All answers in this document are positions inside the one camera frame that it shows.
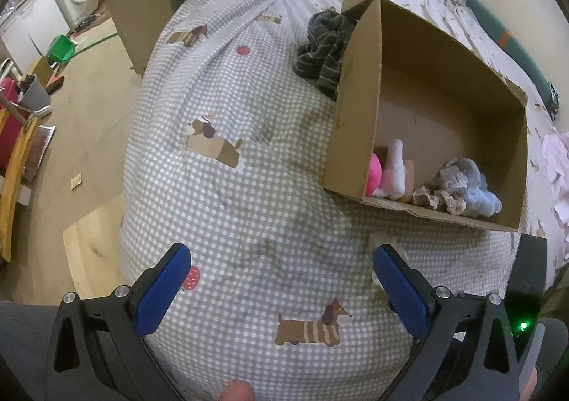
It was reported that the teal pillow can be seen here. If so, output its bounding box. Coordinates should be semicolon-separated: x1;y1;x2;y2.
464;0;556;105

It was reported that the yellow wooden frame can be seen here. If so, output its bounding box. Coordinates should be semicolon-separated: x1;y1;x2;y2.
0;111;40;264

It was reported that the grey striped cloth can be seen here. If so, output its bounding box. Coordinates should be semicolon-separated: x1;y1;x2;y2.
294;10;359;102

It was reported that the cardboard box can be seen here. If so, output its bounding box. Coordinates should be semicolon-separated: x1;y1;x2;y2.
323;0;530;233

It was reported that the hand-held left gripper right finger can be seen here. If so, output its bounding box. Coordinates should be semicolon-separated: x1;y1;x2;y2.
372;244;522;401

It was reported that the person's left hand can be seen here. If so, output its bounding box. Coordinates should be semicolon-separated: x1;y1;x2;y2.
221;380;255;401

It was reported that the flat cardboard panel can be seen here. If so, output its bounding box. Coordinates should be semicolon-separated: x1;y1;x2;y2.
103;0;175;78

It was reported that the wooden floor board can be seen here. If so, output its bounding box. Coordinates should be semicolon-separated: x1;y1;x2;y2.
62;194;128;295

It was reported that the green hose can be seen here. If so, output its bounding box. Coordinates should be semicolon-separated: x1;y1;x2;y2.
73;30;122;57

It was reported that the white floor cabinet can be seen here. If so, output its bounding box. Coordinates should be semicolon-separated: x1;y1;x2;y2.
0;0;67;69

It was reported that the person's right forearm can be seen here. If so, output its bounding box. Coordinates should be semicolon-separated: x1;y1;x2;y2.
516;323;547;401

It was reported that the checked dog print blanket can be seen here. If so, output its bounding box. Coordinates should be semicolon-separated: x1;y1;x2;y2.
118;0;569;401

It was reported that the grey waste bin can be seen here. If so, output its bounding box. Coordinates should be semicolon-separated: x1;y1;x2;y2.
20;81;51;111

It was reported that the green plastic bin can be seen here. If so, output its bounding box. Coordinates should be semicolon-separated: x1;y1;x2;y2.
47;34;76;65

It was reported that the grey blue plush toy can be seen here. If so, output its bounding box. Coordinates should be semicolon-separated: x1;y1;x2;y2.
438;158;503;217

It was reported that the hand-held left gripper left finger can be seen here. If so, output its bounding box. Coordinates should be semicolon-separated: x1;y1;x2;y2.
44;243;193;401

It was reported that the silver foil mat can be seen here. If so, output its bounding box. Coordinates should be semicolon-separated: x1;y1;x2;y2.
23;125;57;182

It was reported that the person's left leg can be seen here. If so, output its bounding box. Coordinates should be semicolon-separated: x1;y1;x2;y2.
0;301;60;401

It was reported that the black white patterned cloth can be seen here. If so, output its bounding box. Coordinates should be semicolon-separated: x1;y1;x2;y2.
547;81;562;121

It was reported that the pale pink cloth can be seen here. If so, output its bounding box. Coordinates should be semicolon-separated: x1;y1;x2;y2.
541;127;569;250

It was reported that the pink white plush toy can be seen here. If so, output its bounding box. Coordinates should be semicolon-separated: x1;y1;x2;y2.
365;138;417;201

